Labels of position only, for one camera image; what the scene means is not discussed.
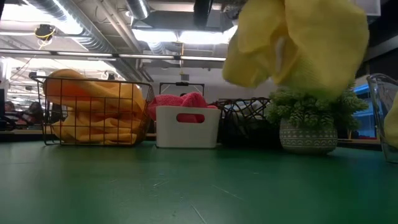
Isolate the grey ceiling box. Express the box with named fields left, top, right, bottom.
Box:
left=201, top=8, right=233, bottom=32

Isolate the bright ceiling light panel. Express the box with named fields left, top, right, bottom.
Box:
left=132, top=24, right=239, bottom=45

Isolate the white plastic basket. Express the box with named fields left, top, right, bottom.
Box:
left=155, top=105, right=222, bottom=149

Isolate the long linear ceiling light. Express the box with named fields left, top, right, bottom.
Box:
left=0, top=49, right=227, bottom=62

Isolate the black mesh basket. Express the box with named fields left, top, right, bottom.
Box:
left=214, top=96, right=282, bottom=147

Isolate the black round ceiling device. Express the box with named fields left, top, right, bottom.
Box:
left=34, top=24, right=57, bottom=42

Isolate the green plant in patterned pot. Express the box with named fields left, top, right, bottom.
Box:
left=264, top=81, right=370, bottom=156

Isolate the person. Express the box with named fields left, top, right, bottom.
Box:
left=18, top=101, right=45, bottom=125
left=3, top=100, right=18, bottom=121

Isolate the clear glass container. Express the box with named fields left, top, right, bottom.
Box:
left=366, top=73, right=398, bottom=165

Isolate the round silver air duct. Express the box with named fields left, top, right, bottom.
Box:
left=126, top=0, right=150, bottom=20

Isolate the black rectangular frame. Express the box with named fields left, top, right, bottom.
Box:
left=159, top=82, right=206, bottom=97

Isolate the corrugated silver air duct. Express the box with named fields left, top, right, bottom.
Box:
left=26, top=0, right=116, bottom=54

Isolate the dark wire basket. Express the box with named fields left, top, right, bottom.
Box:
left=30, top=75, right=155, bottom=147

